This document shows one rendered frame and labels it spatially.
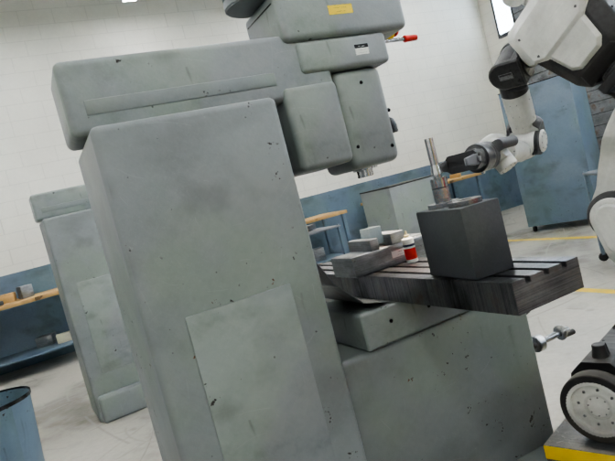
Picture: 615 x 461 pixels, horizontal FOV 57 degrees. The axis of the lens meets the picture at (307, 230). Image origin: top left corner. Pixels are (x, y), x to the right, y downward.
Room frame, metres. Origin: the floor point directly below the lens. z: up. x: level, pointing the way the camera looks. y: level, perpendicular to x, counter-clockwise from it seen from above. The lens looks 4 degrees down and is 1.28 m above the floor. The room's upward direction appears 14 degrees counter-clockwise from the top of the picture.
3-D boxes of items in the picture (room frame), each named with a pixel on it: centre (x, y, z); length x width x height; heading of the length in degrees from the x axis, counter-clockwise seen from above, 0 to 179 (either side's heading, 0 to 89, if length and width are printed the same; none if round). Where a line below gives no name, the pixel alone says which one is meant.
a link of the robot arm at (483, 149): (1.70, -0.53, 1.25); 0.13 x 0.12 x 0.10; 40
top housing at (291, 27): (1.94, -0.23, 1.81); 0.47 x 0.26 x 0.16; 115
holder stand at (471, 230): (1.52, -0.40, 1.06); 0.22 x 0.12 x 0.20; 18
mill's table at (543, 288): (1.90, -0.27, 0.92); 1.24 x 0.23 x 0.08; 25
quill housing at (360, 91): (1.94, -0.24, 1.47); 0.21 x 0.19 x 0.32; 25
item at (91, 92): (1.73, 0.21, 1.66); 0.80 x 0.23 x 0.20; 115
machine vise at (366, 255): (2.02, -0.24, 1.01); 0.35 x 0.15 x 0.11; 116
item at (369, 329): (1.95, -0.24, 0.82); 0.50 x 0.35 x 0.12; 115
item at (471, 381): (1.96, -0.27, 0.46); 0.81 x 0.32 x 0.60; 115
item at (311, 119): (1.86, -0.07, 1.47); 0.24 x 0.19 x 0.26; 25
